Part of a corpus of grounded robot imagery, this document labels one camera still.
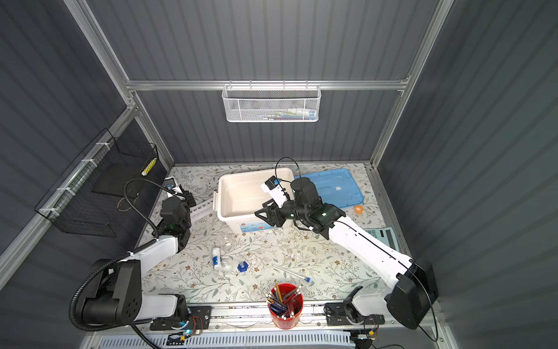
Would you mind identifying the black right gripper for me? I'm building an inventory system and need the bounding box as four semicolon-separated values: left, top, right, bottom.
255;194;308;227

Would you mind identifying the white test tube rack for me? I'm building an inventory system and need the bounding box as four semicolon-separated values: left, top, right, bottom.
190;199;215;223

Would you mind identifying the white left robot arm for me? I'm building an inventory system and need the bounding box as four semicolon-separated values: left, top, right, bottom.
68;177;196;332

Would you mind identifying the white plastic storage bin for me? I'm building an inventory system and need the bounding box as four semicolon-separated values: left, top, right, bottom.
213;167;294;234

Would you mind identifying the white blue small bottle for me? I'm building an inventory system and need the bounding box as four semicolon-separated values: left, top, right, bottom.
212;247;222;270

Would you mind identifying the clear glass flask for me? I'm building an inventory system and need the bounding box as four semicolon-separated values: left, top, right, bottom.
220;236;234;254

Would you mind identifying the yellow item in basket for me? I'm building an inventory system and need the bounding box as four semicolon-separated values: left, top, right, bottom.
141;157;158;177

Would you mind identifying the blue bottle cap piece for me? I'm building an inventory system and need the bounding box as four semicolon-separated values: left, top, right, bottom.
237;261;249;273

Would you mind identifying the blue plastic bin lid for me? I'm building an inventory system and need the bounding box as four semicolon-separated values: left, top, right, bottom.
303;169;364;209

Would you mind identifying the red pencil cup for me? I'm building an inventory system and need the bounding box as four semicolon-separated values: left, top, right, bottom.
267;283;304;330

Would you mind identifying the teal calculator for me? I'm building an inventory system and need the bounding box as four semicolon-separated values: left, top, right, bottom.
365;227;400;252

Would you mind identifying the black wire side basket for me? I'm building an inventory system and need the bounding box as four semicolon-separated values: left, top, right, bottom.
35;129;158;238

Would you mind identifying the white wire wall basket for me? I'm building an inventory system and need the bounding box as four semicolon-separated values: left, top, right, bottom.
222;85;322;123

